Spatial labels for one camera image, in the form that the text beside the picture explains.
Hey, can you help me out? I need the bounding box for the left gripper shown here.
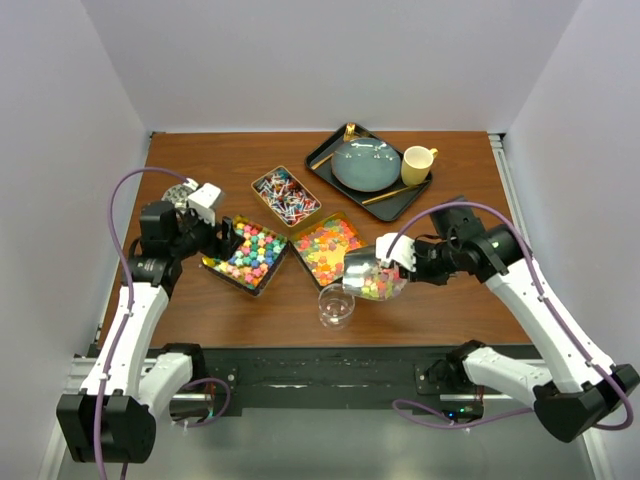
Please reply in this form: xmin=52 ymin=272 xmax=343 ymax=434
xmin=169 ymin=206 xmax=244 ymax=261

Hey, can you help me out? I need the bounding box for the tin of star candies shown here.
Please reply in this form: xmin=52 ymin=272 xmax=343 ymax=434
xmin=201 ymin=215 xmax=289 ymax=297

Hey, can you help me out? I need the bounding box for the tin of lollipops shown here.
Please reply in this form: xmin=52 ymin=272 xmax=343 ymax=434
xmin=251 ymin=166 xmax=322 ymax=229

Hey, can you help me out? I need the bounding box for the metal scoop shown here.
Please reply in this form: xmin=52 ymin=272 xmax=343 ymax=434
xmin=342 ymin=247 xmax=408 ymax=301

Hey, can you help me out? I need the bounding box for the tin of gummy candies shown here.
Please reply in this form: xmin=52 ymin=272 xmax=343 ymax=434
xmin=290 ymin=212 xmax=368 ymax=290

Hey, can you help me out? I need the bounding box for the clear glass jar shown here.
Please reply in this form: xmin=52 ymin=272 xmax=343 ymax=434
xmin=318 ymin=284 xmax=355 ymax=330

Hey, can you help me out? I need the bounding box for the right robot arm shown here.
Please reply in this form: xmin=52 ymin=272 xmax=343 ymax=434
xmin=398 ymin=197 xmax=639 ymax=443

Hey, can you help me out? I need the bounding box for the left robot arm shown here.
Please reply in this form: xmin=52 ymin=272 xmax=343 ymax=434
xmin=56 ymin=201 xmax=243 ymax=466

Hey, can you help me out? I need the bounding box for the patterned small bowl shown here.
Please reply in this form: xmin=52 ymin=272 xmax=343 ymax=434
xmin=161 ymin=184 xmax=194 ymax=209

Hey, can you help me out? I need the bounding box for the gold chopstick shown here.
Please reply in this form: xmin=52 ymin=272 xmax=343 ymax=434
xmin=362 ymin=180 xmax=431 ymax=206

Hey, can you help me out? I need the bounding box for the yellow cup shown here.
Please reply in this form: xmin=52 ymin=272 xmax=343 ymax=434
xmin=401 ymin=146 xmax=439 ymax=186

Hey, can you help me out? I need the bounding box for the blue-grey plate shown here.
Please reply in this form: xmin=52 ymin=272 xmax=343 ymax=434
xmin=331 ymin=138 xmax=401 ymax=193

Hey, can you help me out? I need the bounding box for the gold spoon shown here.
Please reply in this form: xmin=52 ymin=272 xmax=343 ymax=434
xmin=343 ymin=123 xmax=357 ymax=142

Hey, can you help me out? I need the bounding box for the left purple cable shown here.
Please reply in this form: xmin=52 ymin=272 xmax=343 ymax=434
xmin=93 ymin=166 xmax=232 ymax=480

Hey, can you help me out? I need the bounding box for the purple cable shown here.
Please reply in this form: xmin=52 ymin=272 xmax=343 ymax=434
xmin=384 ymin=200 xmax=635 ymax=431
xmin=93 ymin=166 xmax=232 ymax=480

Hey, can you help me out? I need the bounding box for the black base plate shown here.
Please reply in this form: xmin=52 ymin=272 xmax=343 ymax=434
xmin=202 ymin=346 xmax=489 ymax=423

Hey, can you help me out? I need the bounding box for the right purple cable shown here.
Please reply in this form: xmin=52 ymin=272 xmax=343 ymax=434
xmin=384 ymin=200 xmax=635 ymax=431

